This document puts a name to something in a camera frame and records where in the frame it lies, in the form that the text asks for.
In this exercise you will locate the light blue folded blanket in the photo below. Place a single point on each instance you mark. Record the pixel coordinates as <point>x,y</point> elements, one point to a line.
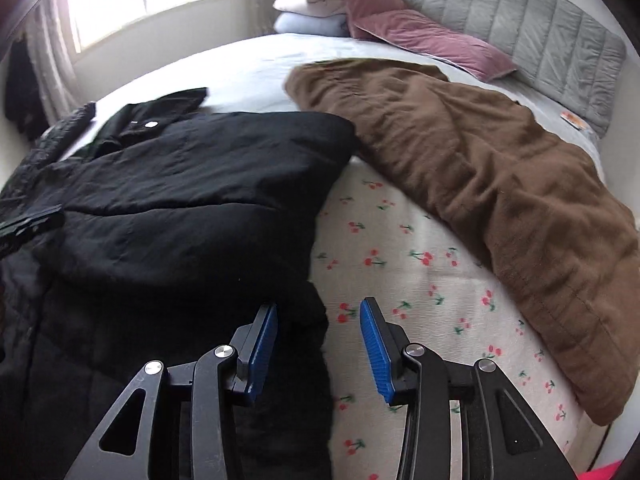
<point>310,24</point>

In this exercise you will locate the grey bed sheet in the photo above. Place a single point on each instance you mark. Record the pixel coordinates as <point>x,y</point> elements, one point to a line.
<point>225,67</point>

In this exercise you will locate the sheer window curtain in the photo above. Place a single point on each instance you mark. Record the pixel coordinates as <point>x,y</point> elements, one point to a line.
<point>50,60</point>

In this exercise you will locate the grey padded headboard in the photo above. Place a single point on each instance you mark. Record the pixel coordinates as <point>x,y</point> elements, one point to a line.
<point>505,25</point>

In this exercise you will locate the dark hanging garment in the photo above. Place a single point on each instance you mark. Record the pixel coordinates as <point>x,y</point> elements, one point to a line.
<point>21,87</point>

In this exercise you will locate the pink velvet pillow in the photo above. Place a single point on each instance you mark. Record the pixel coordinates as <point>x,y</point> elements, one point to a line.
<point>400,25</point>

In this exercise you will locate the cherry print bed sheet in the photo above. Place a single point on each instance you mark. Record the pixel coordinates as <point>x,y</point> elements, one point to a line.
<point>425,310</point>

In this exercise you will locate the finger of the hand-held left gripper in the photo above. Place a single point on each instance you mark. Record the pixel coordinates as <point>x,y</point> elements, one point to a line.
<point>27,225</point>

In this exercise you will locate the small orange packet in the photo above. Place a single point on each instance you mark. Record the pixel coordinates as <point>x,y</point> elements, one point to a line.
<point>573,120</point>

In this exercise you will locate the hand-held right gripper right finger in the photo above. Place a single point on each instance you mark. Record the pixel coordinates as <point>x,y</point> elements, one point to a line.
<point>376,350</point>

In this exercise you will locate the brown blanket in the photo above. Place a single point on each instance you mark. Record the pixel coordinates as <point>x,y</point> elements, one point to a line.
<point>480,170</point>

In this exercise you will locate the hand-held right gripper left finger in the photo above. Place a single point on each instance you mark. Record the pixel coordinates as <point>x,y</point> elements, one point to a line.
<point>262,345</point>

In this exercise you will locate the black padded jacket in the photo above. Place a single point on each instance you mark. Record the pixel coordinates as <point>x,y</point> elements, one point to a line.
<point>165,185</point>

